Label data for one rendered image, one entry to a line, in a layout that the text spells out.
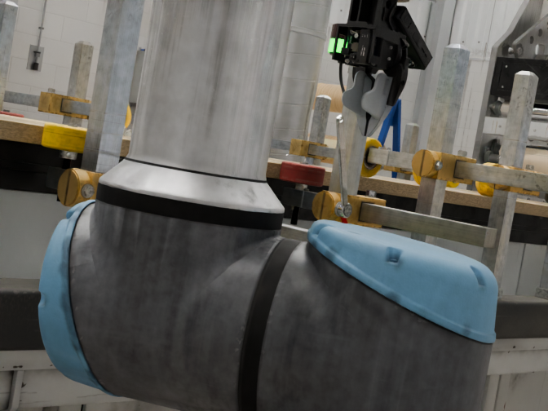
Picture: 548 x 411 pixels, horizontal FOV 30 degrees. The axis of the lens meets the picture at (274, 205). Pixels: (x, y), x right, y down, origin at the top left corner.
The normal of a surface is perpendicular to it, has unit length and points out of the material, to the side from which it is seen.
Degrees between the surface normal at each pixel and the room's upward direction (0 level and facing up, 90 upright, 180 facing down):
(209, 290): 66
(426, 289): 85
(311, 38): 90
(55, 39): 90
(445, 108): 90
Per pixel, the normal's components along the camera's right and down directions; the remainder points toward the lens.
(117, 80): 0.70, 0.15
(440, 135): -0.69, -0.08
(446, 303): 0.34, 0.03
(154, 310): -0.20, -0.03
